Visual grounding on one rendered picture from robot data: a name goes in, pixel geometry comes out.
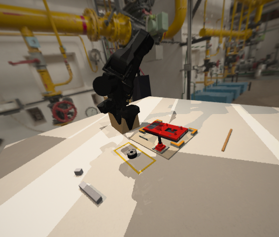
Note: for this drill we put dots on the red flat rectangular plate with pegs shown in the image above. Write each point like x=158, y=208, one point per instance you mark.
x=167, y=131

